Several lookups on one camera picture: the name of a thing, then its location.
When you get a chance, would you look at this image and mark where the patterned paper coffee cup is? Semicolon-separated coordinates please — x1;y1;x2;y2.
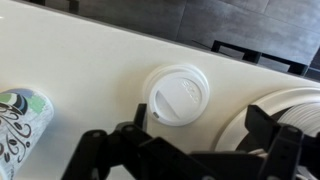
0;88;54;180

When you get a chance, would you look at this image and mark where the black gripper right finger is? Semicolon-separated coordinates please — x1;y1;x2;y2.
189;104;320;180

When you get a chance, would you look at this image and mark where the stack of white lids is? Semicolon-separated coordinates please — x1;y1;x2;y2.
278;102;320;137

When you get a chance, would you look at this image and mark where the white plastic cup lid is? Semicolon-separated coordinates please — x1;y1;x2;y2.
143;64;210;126

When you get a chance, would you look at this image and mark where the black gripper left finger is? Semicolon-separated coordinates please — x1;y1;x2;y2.
61;103;221;180

